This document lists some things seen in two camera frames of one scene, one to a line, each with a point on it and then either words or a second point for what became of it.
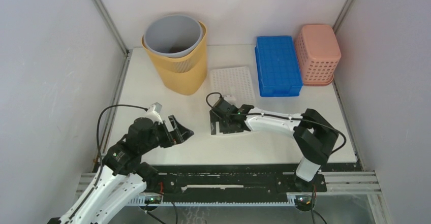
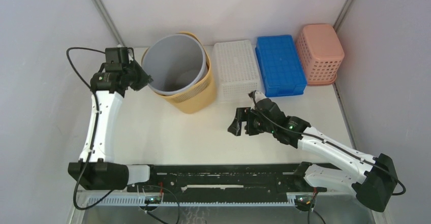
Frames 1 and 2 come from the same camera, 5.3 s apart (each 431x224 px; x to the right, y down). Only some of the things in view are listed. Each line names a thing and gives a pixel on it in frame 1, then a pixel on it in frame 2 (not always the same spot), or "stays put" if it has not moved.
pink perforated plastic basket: (318, 54) stays put
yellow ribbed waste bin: (186, 75) to (199, 99)
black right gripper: (215, 118) to (243, 114)
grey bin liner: (174, 35) to (177, 63)
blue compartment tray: (278, 70) stays put
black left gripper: (179, 135) to (145, 80)
